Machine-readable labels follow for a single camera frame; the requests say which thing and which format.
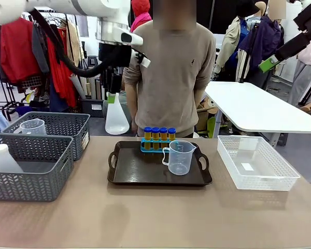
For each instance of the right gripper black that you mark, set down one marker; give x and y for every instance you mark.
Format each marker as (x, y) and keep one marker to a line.
(309, 42)

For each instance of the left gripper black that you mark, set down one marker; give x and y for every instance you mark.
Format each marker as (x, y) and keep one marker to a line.
(114, 55)

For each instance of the white conical flask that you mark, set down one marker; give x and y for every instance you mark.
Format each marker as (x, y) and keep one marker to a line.
(116, 122)
(5, 160)

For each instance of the yellow tube with blue cap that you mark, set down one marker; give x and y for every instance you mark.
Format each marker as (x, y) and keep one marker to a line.
(147, 133)
(171, 134)
(163, 133)
(155, 133)

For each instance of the clear measuring beaker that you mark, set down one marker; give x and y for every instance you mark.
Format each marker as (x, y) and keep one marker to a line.
(180, 160)
(32, 127)

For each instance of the person's left forearm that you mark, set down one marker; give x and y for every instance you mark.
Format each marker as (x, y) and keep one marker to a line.
(200, 94)

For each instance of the person's right forearm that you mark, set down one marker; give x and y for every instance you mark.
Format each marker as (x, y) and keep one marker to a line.
(130, 103)

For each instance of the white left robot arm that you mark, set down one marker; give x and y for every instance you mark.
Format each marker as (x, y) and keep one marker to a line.
(54, 5)

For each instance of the person's right hand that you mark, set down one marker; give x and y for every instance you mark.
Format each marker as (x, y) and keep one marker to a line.
(134, 128)

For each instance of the figure in purple jacket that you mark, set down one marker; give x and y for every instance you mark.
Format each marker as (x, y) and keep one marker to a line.
(264, 39)

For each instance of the rolled paper tubes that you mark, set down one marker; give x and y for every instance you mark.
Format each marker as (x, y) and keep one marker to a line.
(79, 85)

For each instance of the black storage crate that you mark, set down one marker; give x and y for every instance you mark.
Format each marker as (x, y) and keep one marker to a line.
(92, 107)

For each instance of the grey trousers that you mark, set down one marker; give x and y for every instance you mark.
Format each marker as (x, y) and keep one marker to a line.
(299, 83)

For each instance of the mannequin in beige jacket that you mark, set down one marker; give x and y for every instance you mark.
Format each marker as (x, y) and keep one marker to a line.
(232, 44)

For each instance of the pink garment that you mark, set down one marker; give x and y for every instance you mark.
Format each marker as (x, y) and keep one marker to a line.
(309, 54)

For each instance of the white folding table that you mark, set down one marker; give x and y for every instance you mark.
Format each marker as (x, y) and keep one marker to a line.
(248, 106)

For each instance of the red hanging dress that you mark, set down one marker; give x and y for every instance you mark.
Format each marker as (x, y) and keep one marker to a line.
(62, 80)

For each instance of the beige hanging garment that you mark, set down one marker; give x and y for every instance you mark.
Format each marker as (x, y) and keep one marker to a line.
(72, 44)

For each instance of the person in beige sweater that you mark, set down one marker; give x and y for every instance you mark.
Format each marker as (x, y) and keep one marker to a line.
(171, 77)

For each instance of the grey basket with label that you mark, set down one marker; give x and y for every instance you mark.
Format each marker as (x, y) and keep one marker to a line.
(67, 129)

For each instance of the mannequin in red hood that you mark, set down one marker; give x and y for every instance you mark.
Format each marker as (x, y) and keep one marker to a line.
(141, 15)

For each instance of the blue test tube rack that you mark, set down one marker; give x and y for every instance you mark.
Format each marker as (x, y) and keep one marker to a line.
(147, 149)

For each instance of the grey hanging garment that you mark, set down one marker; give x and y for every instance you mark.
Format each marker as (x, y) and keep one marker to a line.
(40, 49)

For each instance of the cardboard box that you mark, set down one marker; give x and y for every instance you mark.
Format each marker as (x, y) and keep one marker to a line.
(202, 118)

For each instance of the dark brown serving tray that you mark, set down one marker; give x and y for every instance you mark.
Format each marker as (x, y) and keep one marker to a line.
(140, 168)

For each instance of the red hanging jacket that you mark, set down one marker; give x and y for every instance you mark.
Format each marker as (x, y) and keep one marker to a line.
(15, 49)

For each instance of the black clothes rack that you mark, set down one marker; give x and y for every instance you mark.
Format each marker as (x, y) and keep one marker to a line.
(7, 103)

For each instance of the white plastic basket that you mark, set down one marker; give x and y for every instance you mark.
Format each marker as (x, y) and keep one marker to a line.
(264, 182)

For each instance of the grey basket without label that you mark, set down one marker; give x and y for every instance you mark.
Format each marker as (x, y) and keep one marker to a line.
(28, 186)

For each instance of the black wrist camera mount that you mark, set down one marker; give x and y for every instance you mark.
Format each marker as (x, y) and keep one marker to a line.
(309, 18)

